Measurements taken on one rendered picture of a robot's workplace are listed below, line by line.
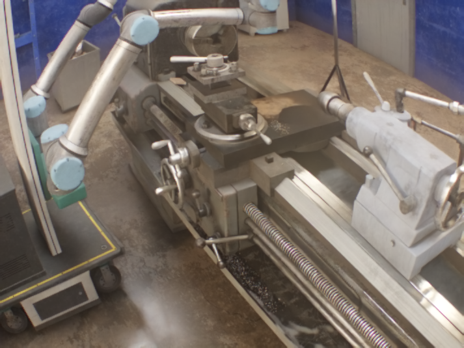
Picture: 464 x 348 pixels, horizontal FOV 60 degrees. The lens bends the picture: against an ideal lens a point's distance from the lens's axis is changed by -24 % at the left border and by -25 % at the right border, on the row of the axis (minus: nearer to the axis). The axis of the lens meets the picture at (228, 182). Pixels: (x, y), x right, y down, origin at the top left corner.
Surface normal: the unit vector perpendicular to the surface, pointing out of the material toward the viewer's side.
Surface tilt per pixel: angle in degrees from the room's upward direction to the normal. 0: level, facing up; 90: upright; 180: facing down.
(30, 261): 90
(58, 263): 0
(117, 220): 0
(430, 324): 36
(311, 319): 0
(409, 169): 82
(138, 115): 90
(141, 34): 84
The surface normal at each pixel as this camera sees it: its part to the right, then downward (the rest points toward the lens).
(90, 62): 0.55, 0.45
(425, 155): -0.05, -0.83
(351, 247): -0.55, -0.49
